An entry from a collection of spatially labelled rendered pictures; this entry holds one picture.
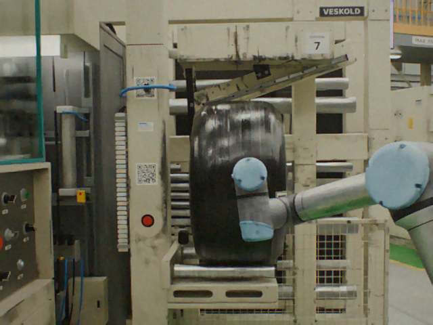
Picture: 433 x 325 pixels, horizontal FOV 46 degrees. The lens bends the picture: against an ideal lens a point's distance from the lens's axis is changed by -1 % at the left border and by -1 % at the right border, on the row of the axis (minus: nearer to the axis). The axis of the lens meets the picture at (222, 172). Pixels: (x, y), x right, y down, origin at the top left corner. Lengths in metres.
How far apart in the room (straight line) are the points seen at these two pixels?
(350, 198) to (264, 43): 1.00
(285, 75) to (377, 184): 1.26
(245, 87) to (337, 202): 1.05
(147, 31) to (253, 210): 0.84
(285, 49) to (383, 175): 1.16
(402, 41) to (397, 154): 8.05
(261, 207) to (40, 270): 0.82
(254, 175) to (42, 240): 0.80
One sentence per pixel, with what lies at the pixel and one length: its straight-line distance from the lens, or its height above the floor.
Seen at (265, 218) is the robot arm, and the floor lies 1.15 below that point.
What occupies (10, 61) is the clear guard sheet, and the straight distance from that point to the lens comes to 1.52.
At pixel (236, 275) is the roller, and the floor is 0.89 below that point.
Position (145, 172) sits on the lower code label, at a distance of 1.75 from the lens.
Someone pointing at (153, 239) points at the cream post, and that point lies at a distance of 1.77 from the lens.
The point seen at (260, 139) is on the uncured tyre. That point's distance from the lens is 1.55.
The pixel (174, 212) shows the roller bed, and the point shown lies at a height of 1.03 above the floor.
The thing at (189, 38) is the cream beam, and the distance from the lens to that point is 2.03.
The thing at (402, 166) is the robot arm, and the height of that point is 1.27.
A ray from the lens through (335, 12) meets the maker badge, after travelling 2.40.
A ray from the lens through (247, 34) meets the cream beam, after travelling 2.02.
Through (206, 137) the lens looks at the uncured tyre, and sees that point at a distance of 1.57.
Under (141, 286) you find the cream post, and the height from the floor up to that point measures 0.83.
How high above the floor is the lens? 1.31
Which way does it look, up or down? 3 degrees down
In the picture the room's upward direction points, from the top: 1 degrees counter-clockwise
